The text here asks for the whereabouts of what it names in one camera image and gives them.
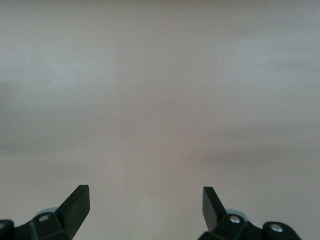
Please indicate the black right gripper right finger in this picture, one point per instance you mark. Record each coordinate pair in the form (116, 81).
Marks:
(220, 225)

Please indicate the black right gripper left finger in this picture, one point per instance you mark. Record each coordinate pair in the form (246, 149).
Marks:
(67, 220)

